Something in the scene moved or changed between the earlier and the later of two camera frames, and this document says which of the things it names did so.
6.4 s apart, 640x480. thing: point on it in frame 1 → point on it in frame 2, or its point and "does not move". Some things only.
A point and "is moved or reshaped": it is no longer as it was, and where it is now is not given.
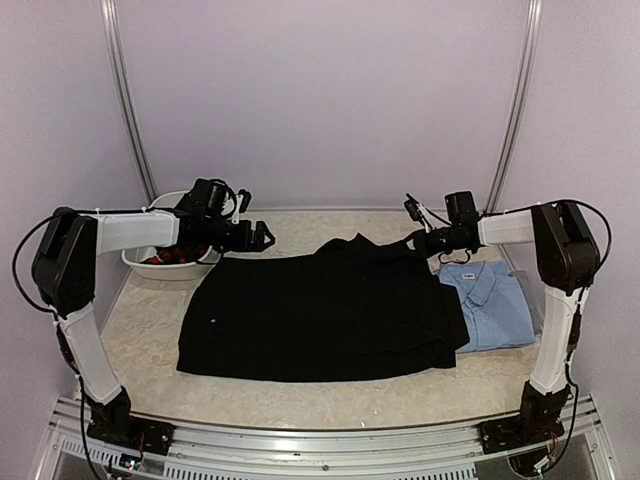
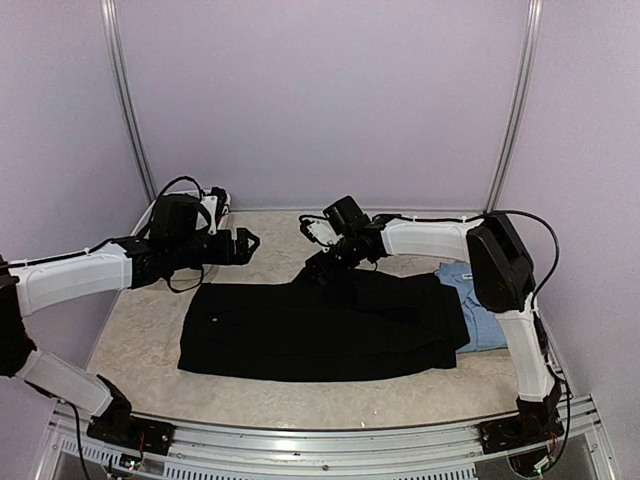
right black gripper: (423, 245) → (325, 270)
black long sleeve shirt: (356, 307) is moved or reshaped
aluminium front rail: (221, 451) does not move
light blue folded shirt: (498, 312) does not move
